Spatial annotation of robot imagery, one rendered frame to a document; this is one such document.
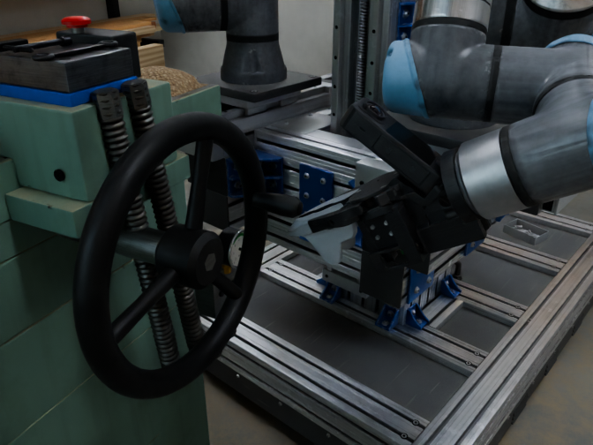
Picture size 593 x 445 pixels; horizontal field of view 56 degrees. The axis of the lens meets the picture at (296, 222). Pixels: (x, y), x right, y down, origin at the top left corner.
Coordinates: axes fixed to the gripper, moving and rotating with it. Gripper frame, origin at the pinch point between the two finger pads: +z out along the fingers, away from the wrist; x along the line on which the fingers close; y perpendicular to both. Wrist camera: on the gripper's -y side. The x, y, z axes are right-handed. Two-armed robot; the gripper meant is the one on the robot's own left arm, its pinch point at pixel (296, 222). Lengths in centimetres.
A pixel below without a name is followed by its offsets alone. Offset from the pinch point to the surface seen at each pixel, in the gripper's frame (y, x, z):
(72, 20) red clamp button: -29.6, -6.7, 8.5
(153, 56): -29.6, 24.3, 28.1
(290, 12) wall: -69, 314, 151
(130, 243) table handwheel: -7.0, -13.3, 10.3
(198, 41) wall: -89, 312, 231
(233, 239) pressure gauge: 2.0, 12.5, 21.4
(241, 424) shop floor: 53, 35, 71
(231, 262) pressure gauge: 5.1, 11.5, 23.0
